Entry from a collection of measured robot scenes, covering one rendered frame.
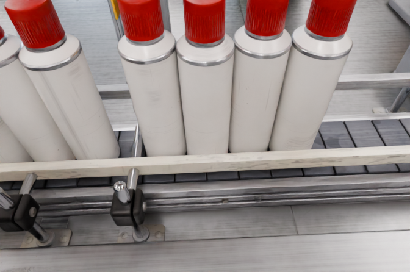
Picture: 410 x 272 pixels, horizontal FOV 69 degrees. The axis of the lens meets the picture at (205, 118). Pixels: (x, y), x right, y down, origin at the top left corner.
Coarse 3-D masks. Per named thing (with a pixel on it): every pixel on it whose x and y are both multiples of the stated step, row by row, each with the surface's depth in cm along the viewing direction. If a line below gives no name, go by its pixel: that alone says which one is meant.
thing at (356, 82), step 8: (344, 80) 34; (352, 80) 34; (360, 80) 34; (368, 80) 34; (376, 80) 34; (384, 80) 34; (392, 80) 34; (400, 80) 34; (408, 80) 35; (104, 88) 34; (112, 88) 34; (120, 88) 34; (128, 88) 34; (336, 88) 35; (344, 88) 35; (352, 88) 35; (360, 88) 35; (368, 88) 35; (104, 96) 34; (112, 96) 35; (120, 96) 35; (128, 96) 35
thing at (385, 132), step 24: (360, 120) 41; (384, 120) 41; (408, 120) 41; (120, 144) 39; (336, 144) 38; (360, 144) 38; (384, 144) 38; (408, 144) 38; (288, 168) 36; (312, 168) 36; (336, 168) 36; (360, 168) 36; (384, 168) 36; (408, 168) 36
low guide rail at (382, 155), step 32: (64, 160) 33; (96, 160) 33; (128, 160) 33; (160, 160) 33; (192, 160) 33; (224, 160) 33; (256, 160) 33; (288, 160) 33; (320, 160) 33; (352, 160) 34; (384, 160) 34
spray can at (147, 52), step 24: (120, 0) 22; (144, 0) 22; (144, 24) 23; (120, 48) 26; (144, 48) 25; (168, 48) 25; (144, 72) 26; (168, 72) 27; (144, 96) 28; (168, 96) 28; (144, 120) 31; (168, 120) 31; (144, 144) 35; (168, 144) 33
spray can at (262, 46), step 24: (264, 0) 22; (288, 0) 23; (264, 24) 24; (240, 48) 26; (264, 48) 25; (288, 48) 26; (240, 72) 27; (264, 72) 26; (240, 96) 29; (264, 96) 28; (240, 120) 32; (264, 120) 31; (240, 144) 34; (264, 144) 35
